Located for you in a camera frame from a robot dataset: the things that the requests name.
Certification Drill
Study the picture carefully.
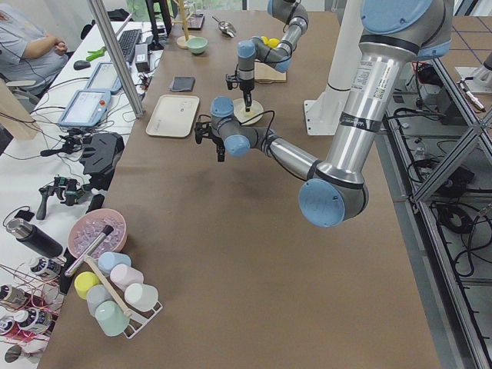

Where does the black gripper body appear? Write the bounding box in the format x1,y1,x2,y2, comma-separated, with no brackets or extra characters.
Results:
194,121,225,152
225,71,254,94

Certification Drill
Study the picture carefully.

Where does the cream round plate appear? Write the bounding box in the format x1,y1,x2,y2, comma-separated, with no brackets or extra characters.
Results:
233,98,264,126

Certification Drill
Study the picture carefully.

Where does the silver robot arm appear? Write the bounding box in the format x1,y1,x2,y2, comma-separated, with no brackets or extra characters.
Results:
226,0,309,112
194,1,454,227

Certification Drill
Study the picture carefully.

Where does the cream rabbit tray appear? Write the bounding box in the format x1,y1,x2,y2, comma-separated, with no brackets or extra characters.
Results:
145,95,200,138

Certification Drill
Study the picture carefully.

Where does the wooden cutting board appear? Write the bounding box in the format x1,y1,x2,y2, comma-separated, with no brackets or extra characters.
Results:
254,61,287,84

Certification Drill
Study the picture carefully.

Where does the whole lemon near lime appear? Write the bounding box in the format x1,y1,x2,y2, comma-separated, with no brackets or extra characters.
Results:
267,38,280,48

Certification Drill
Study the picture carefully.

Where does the grey folded cloth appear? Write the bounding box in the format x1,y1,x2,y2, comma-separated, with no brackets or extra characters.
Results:
170,76,195,92

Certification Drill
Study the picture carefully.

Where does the stainless steel scoop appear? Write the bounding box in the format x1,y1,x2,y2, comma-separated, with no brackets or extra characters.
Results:
211,15,237,38

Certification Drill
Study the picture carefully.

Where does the mint green bowl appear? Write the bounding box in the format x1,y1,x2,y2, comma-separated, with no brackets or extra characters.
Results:
186,37,208,55

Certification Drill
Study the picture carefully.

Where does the wooden cup tree stand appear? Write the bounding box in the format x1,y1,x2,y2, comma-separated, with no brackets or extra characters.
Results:
172,0,195,49

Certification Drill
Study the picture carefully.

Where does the black plastic case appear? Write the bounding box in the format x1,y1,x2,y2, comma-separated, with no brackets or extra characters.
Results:
79,132,125,191

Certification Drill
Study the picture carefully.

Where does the far teach pendant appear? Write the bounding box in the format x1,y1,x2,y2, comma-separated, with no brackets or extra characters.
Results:
85,62,121,95

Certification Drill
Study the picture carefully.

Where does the teach pendant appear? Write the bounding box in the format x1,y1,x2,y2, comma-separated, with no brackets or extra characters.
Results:
85,62,121,95
57,88,111,128

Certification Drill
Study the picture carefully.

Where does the near teach pendant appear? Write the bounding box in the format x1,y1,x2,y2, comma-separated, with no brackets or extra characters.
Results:
57,88,111,128

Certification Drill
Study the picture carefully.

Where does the black keyboard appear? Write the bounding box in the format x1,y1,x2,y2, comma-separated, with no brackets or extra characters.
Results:
118,28,141,63

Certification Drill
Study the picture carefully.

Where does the metal black-tipped muddler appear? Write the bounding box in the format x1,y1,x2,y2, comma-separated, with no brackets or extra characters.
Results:
64,224,114,278

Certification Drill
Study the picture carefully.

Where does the black computer mouse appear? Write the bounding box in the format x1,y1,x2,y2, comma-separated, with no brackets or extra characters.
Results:
73,60,91,71

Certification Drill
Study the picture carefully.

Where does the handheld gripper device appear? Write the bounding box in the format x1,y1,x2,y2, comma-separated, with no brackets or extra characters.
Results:
35,176,91,220

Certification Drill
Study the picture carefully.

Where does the pink bowl with ice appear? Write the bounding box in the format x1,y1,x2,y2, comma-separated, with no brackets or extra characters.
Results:
68,208,127,258

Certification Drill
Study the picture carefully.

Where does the blue pastel cup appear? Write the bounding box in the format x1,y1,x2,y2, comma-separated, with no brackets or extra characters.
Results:
97,251,131,276

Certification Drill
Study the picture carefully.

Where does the pink pastel cup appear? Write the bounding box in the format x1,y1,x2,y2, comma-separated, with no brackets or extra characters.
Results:
109,264,144,292

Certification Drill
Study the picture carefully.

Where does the white pastel cup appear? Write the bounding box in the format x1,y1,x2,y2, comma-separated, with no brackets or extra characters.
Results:
125,283,158,312

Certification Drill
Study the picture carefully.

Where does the wooden pestle stick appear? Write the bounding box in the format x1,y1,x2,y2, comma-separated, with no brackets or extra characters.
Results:
84,256,132,317

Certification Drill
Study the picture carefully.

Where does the white cup rack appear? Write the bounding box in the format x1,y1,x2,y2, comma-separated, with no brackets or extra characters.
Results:
119,301,164,339

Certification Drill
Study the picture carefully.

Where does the yellow pastel cup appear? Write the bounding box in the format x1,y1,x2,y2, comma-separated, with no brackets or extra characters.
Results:
74,271,101,300

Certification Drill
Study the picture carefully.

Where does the grey pastel cup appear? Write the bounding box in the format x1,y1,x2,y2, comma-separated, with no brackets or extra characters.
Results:
86,284,113,317

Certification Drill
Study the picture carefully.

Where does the seated person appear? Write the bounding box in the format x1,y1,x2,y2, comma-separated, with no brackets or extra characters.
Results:
1,3,69,95

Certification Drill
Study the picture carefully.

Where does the mint pastel cup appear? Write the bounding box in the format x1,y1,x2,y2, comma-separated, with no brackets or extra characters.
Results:
95,301,130,337

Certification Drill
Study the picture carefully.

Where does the black thermos bottle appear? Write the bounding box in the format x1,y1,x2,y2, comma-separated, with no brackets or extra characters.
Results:
5,218,63,258

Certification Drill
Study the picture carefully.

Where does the white camera mast base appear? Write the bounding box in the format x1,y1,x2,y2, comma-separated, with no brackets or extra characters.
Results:
304,0,363,136

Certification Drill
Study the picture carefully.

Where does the aluminium frame post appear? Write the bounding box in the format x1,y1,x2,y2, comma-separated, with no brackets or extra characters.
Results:
88,0,144,118

